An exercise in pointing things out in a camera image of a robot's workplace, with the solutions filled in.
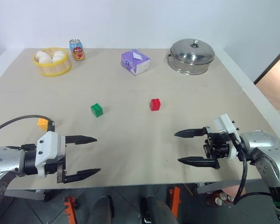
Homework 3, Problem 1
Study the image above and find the grey table frame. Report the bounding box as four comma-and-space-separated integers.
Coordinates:
4, 180, 268, 202

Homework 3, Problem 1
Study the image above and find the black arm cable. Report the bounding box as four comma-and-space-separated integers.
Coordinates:
0, 114, 56, 136
231, 136, 275, 206

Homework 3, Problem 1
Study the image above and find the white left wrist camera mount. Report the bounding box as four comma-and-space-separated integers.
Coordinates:
35, 131, 67, 179

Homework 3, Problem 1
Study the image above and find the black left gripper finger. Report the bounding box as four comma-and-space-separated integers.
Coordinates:
62, 168, 102, 184
65, 134, 98, 146

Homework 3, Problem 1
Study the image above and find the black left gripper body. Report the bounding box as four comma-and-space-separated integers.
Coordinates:
45, 155, 67, 184

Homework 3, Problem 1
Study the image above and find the green toy block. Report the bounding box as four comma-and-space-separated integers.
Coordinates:
90, 102, 104, 118

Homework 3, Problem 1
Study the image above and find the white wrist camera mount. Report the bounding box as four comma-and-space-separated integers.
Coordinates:
214, 113, 241, 161
35, 131, 67, 179

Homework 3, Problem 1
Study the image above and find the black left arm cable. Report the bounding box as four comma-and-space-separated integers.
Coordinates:
0, 114, 56, 136

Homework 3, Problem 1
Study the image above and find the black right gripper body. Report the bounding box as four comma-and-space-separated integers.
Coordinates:
203, 127, 231, 161

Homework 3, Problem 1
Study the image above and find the orange black clamp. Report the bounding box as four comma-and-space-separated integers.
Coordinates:
168, 186, 181, 219
63, 195, 79, 224

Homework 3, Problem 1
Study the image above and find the blue orange drink can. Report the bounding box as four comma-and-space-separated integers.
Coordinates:
69, 38, 86, 62

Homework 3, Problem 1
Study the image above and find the red toy block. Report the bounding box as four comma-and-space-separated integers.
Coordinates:
150, 98, 162, 112

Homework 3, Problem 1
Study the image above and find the yellow toy block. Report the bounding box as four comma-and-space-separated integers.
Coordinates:
37, 118, 50, 130

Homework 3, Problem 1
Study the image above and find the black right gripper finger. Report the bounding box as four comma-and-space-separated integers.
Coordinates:
177, 156, 220, 169
174, 126, 210, 139

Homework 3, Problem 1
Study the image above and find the stainless steel pot lid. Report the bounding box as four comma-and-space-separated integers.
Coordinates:
170, 38, 216, 66

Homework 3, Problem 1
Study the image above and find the brown wooden board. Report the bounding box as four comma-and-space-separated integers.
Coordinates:
253, 43, 280, 111

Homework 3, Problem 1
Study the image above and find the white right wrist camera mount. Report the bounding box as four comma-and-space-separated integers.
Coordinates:
214, 113, 241, 161

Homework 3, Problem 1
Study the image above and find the pack of drink cans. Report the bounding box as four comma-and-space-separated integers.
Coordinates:
204, 190, 237, 208

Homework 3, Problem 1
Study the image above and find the purple tissue pack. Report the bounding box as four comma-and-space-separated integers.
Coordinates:
120, 49, 152, 76

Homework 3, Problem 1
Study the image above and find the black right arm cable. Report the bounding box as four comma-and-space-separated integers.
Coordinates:
231, 136, 275, 206

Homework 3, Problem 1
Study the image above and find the white steamed bun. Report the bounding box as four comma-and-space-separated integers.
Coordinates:
51, 51, 66, 63
35, 51, 53, 64

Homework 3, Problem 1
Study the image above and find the yellow bamboo steamer basket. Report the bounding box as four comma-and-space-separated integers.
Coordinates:
32, 47, 72, 77

